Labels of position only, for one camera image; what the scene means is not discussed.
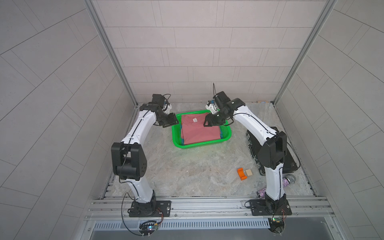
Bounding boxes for green plastic basket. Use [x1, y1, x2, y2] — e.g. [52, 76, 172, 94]
[172, 110, 232, 149]

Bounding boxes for pink t-shirt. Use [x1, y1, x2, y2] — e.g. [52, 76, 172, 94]
[181, 113, 221, 145]

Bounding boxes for blue t-shirt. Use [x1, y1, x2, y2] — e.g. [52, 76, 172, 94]
[181, 126, 224, 145]

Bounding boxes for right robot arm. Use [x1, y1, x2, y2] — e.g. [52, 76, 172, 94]
[204, 91, 287, 214]

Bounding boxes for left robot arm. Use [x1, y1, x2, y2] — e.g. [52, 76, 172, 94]
[111, 94, 179, 216]

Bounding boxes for black case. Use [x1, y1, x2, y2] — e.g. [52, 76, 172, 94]
[246, 127, 300, 176]

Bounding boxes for small beige wooden block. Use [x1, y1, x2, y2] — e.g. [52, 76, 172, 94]
[245, 169, 253, 177]

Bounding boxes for orange plastic block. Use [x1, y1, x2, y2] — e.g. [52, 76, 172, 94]
[237, 168, 248, 181]

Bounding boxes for left circuit board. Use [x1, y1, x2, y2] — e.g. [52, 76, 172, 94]
[139, 221, 159, 236]

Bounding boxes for circuit board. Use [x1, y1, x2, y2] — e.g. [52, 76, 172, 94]
[139, 221, 159, 236]
[268, 217, 285, 235]

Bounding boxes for right circuit board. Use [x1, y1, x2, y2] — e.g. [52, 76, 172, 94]
[268, 217, 285, 235]

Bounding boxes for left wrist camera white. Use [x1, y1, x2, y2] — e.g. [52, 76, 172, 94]
[163, 101, 172, 115]

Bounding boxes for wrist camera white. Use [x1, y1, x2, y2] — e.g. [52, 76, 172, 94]
[206, 100, 219, 115]
[163, 101, 172, 115]

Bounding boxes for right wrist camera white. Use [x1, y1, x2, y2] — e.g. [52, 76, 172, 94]
[206, 100, 219, 115]

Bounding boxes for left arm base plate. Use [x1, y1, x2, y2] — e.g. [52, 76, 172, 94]
[128, 201, 172, 218]

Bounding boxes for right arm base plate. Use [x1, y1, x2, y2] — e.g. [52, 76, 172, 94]
[249, 198, 292, 216]

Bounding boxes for aluminium rail frame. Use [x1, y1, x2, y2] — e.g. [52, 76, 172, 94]
[85, 196, 335, 221]

